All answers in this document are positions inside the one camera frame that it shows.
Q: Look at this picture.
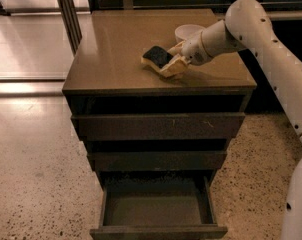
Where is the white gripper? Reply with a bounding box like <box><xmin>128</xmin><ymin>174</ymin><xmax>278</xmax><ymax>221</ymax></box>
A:
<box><xmin>141</xmin><ymin>33</ymin><xmax>212</xmax><ymax>78</ymax></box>

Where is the dark sponge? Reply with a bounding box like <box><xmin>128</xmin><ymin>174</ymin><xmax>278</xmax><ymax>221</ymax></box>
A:
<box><xmin>142</xmin><ymin>46</ymin><xmax>173</xmax><ymax>69</ymax></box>

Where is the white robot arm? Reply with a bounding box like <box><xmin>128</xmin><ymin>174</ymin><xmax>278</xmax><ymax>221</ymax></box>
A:
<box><xmin>141</xmin><ymin>0</ymin><xmax>302</xmax><ymax>240</ymax></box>

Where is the top drawer front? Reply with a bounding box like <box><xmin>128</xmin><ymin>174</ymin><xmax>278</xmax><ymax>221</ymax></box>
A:
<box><xmin>71</xmin><ymin>113</ymin><xmax>244</xmax><ymax>141</ymax></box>

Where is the brown drawer cabinet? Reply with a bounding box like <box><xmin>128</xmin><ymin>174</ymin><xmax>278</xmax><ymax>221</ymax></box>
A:
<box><xmin>61</xmin><ymin>8</ymin><xmax>258</xmax><ymax>240</ymax></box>

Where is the middle drawer front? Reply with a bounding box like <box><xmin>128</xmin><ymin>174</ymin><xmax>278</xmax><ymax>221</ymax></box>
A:
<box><xmin>87</xmin><ymin>151</ymin><xmax>227</xmax><ymax>171</ymax></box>

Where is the open bottom drawer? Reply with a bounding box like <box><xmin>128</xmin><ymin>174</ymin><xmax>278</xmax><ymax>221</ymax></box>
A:
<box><xmin>90</xmin><ymin>176</ymin><xmax>227</xmax><ymax>240</ymax></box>

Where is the white ceramic bowl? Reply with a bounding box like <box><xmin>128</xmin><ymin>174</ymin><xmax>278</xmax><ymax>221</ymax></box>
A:
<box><xmin>174</xmin><ymin>24</ymin><xmax>204</xmax><ymax>43</ymax></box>

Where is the metal door frame post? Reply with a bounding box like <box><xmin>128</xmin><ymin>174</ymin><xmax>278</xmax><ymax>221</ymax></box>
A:
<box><xmin>57</xmin><ymin>0</ymin><xmax>82</xmax><ymax>54</ymax></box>

